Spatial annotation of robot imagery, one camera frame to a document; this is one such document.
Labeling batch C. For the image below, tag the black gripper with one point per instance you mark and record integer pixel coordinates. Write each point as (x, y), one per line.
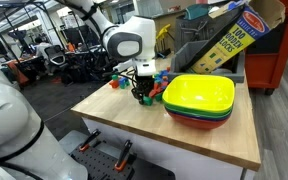
(144, 82)

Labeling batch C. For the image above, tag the green arch wooden block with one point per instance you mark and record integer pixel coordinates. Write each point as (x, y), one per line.
(148, 101)

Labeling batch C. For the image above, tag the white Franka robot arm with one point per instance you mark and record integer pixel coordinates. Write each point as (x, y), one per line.
(130, 33)

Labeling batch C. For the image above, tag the long red wooden block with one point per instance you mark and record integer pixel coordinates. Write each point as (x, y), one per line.
(113, 84)
(153, 92)

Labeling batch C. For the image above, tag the blue arch wooden block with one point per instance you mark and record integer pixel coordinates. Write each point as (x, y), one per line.
(123, 80)

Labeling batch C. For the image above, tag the colourful wooden blocks box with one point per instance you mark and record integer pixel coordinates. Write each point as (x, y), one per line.
(230, 43)

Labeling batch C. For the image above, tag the green wooden cylinder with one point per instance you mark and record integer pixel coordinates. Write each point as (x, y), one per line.
(158, 97)

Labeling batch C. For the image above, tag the orange wooden cube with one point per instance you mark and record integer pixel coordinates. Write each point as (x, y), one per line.
(165, 79)

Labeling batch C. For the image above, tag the green wooden cube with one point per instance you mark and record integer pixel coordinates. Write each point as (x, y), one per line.
(115, 77)

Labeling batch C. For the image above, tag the yellow plastic bowl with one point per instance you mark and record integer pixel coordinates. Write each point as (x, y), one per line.
(197, 93)

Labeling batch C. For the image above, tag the grey plastic bin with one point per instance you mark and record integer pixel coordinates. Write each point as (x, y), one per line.
(184, 56)

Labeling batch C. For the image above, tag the green plastic bowl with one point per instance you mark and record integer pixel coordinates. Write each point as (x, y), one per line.
(197, 114)

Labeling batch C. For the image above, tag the blue plastic bowl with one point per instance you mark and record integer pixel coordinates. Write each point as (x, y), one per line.
(197, 117)

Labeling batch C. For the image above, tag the red plastic bowl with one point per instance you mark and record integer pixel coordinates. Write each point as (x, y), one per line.
(197, 124)

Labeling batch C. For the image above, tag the white drawer cabinet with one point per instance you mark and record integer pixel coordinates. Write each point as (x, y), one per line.
(184, 163)

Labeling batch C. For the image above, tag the black perforated platform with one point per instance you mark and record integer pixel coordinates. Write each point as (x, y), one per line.
(100, 166)

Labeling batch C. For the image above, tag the teal object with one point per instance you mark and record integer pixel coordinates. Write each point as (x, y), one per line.
(195, 11)

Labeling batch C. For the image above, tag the black office chair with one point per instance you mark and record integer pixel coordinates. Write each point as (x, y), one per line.
(55, 56)

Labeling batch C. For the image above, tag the red metal cart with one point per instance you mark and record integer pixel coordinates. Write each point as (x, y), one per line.
(274, 66)

